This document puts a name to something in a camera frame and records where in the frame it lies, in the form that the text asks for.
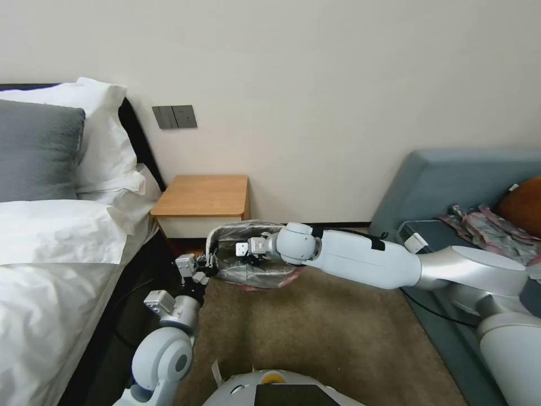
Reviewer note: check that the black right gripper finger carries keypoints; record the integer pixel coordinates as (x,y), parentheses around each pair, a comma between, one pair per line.
(244,260)

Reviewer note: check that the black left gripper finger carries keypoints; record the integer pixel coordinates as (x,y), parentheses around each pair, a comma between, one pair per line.
(201,277)
(206,260)

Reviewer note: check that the translucent grey garbage bag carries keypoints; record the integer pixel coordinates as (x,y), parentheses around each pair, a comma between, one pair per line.
(236,237)

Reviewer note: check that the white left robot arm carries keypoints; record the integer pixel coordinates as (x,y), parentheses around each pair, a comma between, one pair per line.
(160,355)

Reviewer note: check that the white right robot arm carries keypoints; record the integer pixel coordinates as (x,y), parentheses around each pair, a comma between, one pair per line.
(359,258)

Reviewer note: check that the pink trash can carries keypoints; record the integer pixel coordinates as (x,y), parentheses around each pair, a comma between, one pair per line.
(291,278)

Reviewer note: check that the wooden nightstand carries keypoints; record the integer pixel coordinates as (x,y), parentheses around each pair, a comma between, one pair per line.
(203,198)

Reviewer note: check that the white mattress sheet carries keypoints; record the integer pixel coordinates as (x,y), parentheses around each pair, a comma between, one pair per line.
(149,186)

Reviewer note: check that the brown rug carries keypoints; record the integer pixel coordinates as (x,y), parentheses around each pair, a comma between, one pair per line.
(321,330)

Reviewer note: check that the white robot front shell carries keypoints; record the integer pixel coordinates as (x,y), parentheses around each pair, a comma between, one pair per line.
(270,389)

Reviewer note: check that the white duvet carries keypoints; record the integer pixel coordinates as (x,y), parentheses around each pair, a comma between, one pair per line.
(55,270)

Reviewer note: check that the black headboard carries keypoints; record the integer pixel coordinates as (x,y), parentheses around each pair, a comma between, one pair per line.
(137,135)

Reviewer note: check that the large white pillow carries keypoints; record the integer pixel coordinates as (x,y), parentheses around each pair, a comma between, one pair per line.
(101,127)

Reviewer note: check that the dark grey seat pad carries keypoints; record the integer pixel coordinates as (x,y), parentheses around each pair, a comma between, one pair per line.
(431,234)

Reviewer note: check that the grey pillow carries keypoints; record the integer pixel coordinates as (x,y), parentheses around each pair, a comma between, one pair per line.
(38,152)

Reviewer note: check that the grey-blue sofa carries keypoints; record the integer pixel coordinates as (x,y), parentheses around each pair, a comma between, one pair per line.
(444,182)

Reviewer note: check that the patterned pink grey cloth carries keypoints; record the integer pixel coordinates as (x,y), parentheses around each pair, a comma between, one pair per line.
(486,228)

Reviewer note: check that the orange cushion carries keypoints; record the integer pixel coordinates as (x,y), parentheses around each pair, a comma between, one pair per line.
(522,198)

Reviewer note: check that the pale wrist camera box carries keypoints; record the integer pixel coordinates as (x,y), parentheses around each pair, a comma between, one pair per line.
(241,248)
(186,264)

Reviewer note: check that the black bed frame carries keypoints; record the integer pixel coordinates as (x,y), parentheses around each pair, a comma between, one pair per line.
(127,304)

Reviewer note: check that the grey wall switch panel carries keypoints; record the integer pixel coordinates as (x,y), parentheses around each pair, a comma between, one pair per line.
(174,116)

